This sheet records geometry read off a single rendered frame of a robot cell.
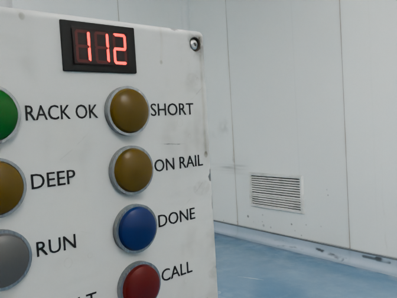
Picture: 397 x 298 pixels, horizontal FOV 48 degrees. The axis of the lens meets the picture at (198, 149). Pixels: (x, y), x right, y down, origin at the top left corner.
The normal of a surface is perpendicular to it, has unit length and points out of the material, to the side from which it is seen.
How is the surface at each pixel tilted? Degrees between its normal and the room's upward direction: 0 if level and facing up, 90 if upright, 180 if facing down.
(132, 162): 87
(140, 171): 91
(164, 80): 90
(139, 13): 90
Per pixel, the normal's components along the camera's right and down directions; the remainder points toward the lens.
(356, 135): -0.80, 0.07
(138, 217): 0.66, -0.06
